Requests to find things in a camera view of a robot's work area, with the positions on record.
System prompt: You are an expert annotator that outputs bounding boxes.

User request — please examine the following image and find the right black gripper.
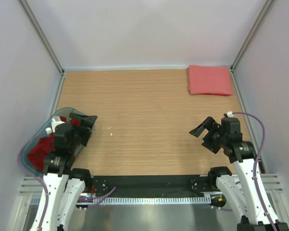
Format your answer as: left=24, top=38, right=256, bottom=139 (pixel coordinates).
left=189, top=116, right=228, bottom=154

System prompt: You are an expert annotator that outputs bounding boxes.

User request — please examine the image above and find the dark red t shirt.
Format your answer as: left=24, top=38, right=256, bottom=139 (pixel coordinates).
left=27, top=113, right=91, bottom=176

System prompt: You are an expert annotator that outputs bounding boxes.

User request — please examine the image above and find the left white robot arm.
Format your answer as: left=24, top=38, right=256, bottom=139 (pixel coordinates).
left=31, top=112, right=98, bottom=231

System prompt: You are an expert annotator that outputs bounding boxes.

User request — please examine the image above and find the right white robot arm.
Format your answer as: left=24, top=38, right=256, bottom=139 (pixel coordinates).
left=189, top=112, right=289, bottom=231

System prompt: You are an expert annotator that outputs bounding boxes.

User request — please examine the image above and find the teal plastic bin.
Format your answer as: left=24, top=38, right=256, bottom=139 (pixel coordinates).
left=19, top=107, right=85, bottom=178

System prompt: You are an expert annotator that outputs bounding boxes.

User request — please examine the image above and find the folded pink t shirt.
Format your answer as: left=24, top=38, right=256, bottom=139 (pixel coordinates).
left=187, top=65, right=233, bottom=96

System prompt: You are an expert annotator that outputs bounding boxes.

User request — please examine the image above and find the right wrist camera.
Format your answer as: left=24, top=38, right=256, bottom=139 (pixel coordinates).
left=223, top=111, right=234, bottom=118

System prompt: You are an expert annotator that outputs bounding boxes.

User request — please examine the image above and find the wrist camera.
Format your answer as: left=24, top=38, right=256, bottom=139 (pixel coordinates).
left=45, top=116, right=65, bottom=134
left=223, top=111, right=234, bottom=118

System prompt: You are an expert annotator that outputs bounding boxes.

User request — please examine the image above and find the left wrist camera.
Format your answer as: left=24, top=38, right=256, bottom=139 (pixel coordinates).
left=45, top=116, right=65, bottom=134

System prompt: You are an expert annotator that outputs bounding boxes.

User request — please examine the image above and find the slotted cable duct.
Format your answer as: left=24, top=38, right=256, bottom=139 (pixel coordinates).
left=100, top=197, right=211, bottom=205

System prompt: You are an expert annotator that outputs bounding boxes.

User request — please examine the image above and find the aluminium frame rail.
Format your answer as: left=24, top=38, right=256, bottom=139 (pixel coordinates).
left=18, top=0, right=65, bottom=75

